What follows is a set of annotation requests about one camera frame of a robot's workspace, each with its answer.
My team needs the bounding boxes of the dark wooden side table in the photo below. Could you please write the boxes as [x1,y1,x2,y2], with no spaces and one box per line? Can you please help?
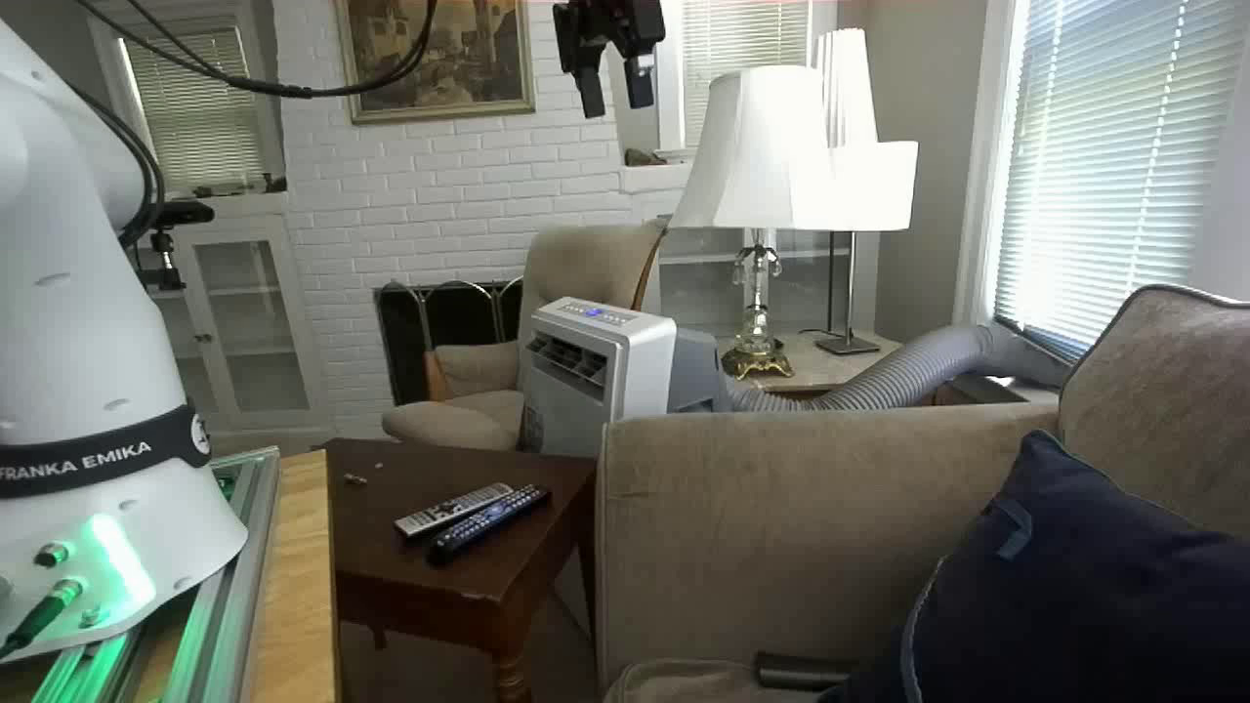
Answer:
[323,435,603,703]

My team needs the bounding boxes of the white window blinds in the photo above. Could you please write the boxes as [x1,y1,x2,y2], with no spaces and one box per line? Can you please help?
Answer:
[992,0,1250,361]

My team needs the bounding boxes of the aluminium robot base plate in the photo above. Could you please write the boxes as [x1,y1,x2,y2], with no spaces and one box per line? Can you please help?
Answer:
[0,443,285,703]

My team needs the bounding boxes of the framed painting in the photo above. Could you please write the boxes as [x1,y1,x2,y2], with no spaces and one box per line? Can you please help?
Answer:
[333,0,540,129]

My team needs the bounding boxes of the white glass door cabinet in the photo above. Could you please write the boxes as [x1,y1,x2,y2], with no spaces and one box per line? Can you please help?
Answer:
[88,0,333,444]

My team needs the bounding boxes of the beige fabric sofa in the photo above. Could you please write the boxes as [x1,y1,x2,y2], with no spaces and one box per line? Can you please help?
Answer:
[594,281,1250,703]

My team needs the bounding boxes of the navy blue pillow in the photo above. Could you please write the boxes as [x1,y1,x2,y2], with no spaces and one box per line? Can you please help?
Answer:
[851,430,1250,703]

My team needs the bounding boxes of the table lamp white shade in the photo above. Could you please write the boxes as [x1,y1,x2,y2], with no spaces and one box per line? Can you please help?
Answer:
[669,61,836,383]

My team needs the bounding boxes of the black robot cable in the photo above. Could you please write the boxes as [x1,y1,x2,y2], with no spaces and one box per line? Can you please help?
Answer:
[70,0,446,249]

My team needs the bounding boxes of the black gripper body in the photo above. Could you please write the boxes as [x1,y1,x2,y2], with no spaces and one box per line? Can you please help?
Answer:
[549,0,669,76]

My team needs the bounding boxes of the silver remote control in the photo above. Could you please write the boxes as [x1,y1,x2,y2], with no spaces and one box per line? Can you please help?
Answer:
[390,479,519,544]

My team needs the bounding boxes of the white portable air conditioner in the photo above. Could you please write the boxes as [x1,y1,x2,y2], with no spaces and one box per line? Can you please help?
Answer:
[515,294,678,461]

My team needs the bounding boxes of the small black flat device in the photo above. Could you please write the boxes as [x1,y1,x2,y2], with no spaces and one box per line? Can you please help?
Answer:
[750,650,854,695]

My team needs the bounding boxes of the wooden lamp end table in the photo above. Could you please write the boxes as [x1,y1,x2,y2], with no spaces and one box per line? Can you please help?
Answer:
[725,327,1032,406]

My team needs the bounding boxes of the black remote control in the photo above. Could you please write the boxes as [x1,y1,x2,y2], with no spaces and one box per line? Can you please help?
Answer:
[424,483,553,567]

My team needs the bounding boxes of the beige armchair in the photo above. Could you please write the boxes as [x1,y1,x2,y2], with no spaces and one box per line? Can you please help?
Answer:
[380,214,677,456]

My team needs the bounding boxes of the light wooden robot table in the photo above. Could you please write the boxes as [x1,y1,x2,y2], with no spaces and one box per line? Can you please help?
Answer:
[245,444,342,703]

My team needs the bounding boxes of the black fireplace screen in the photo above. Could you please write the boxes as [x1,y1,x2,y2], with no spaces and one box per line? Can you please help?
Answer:
[372,272,528,406]

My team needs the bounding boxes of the black camera on tripod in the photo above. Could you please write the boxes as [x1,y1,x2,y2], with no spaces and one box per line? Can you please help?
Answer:
[122,193,220,298]

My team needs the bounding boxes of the slim lamp white shade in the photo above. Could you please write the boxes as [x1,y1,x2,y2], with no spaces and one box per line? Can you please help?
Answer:
[793,22,922,361]

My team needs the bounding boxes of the grey exhaust hose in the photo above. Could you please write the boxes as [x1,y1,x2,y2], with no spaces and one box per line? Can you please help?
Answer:
[669,319,1077,417]

